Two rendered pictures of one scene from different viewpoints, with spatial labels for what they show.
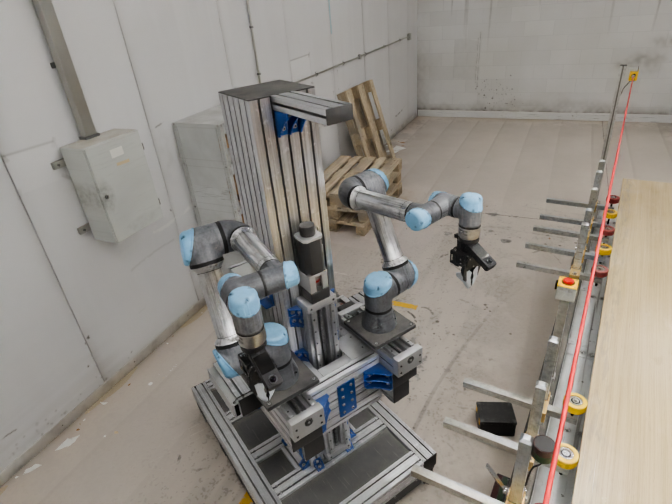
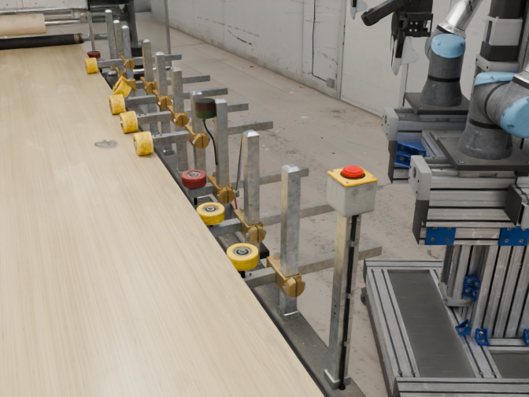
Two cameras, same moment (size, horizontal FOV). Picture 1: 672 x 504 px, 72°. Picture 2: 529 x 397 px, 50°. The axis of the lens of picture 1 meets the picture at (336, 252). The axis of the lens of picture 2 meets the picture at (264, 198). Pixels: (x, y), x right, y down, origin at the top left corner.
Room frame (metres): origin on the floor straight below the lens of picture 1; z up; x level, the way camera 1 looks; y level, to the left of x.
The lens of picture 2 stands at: (1.88, -1.81, 1.66)
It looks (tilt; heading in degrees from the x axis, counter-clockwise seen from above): 27 degrees down; 123
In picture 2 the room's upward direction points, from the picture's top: straight up
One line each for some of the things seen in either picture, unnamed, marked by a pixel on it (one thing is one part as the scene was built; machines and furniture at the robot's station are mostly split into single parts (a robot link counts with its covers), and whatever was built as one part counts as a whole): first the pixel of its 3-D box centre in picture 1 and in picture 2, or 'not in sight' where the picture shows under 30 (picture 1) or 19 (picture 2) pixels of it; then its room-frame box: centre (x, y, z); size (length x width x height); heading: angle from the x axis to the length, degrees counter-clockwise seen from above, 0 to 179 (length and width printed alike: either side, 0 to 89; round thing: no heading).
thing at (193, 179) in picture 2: not in sight; (194, 188); (0.77, -0.54, 0.85); 0.08 x 0.08 x 0.11
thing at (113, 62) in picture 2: not in sight; (136, 60); (-0.41, 0.40, 0.95); 0.50 x 0.04 x 0.04; 57
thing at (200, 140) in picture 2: not in sight; (196, 135); (0.62, -0.34, 0.95); 0.13 x 0.06 x 0.05; 147
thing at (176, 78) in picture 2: not in sight; (179, 128); (0.43, -0.22, 0.90); 0.03 x 0.03 x 0.48; 57
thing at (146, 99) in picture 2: not in sight; (173, 96); (0.22, -0.01, 0.95); 0.50 x 0.04 x 0.04; 57
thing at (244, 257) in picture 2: (573, 410); (242, 268); (1.17, -0.84, 0.85); 0.08 x 0.08 x 0.11
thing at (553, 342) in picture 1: (545, 385); (289, 252); (1.27, -0.76, 0.90); 0.03 x 0.03 x 0.48; 57
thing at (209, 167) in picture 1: (249, 199); not in sight; (3.76, 0.71, 0.78); 0.90 x 0.45 x 1.55; 152
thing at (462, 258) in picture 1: (466, 250); (411, 10); (1.41, -0.46, 1.46); 0.09 x 0.08 x 0.12; 32
